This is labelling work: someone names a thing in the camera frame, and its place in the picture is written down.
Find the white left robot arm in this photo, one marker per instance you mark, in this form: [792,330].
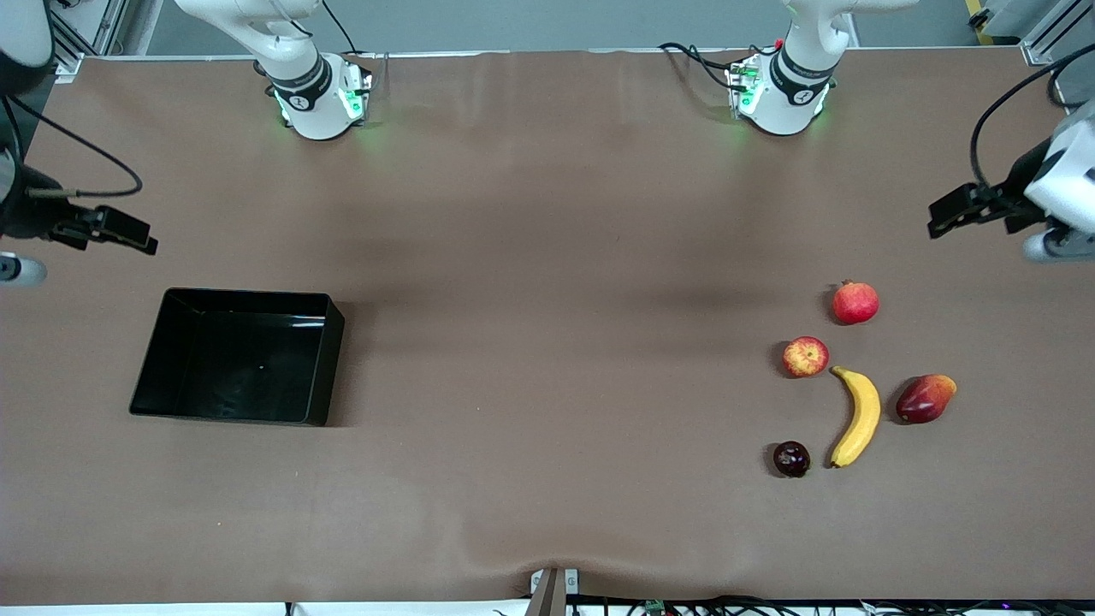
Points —
[791,103]

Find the dark purple plum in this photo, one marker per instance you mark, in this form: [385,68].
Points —
[791,459]

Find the grey table edge bracket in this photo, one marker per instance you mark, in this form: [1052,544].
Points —
[552,590]

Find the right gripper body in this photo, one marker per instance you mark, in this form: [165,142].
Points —
[26,218]

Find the black plastic box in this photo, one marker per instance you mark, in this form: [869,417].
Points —
[231,359]

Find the yellow black floor marker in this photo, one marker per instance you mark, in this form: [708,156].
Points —
[979,17]

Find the yellow banana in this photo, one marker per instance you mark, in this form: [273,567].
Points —
[862,415]

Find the red pomegranate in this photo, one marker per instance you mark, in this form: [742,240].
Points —
[855,304]

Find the red yellow mango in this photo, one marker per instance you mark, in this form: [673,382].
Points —
[924,399]

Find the aluminium frame profile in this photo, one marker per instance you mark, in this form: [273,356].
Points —
[94,34]
[1056,30]

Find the red yellow apple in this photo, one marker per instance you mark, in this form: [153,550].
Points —
[806,357]

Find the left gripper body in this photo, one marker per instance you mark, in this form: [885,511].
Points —
[1017,181]

